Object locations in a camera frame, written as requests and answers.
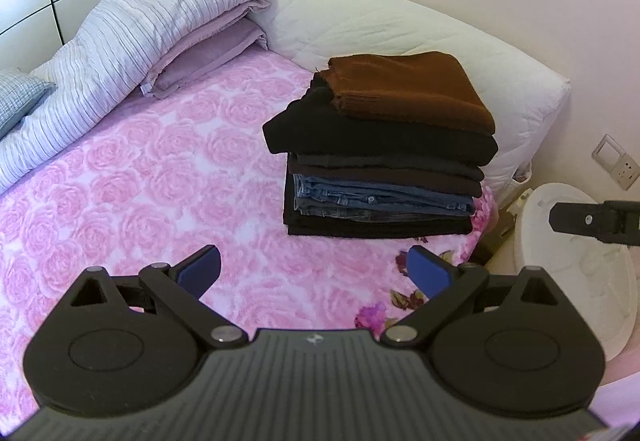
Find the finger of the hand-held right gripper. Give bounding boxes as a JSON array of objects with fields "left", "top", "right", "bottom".
[{"left": 548, "top": 200, "right": 640, "bottom": 248}]

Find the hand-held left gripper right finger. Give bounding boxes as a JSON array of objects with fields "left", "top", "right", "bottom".
[{"left": 381, "top": 245, "right": 568, "bottom": 348}]

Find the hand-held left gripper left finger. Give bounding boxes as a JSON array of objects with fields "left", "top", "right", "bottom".
[{"left": 60, "top": 245, "right": 249, "bottom": 348}]

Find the brown knit sweater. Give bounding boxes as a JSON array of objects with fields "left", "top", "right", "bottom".
[{"left": 314, "top": 51, "right": 497, "bottom": 138}]

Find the stack of folded clothes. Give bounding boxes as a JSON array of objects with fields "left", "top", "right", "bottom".
[{"left": 262, "top": 71, "right": 499, "bottom": 238}]

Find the white round stool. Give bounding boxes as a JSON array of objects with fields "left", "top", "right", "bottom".
[{"left": 514, "top": 182, "right": 640, "bottom": 358}]

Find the pink floral blanket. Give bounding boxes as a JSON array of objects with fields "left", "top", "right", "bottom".
[{"left": 0, "top": 43, "right": 501, "bottom": 417}]

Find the striped white duvet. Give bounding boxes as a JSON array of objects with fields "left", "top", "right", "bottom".
[{"left": 0, "top": 0, "right": 271, "bottom": 194}]

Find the grey checked pillow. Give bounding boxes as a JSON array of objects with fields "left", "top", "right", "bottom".
[{"left": 0, "top": 68, "right": 58, "bottom": 142}]

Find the white long pillow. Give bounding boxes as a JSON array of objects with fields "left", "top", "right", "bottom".
[{"left": 207, "top": 0, "right": 572, "bottom": 182}]

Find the silver wall socket panel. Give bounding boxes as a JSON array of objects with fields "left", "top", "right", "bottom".
[{"left": 591, "top": 133, "right": 640, "bottom": 190}]

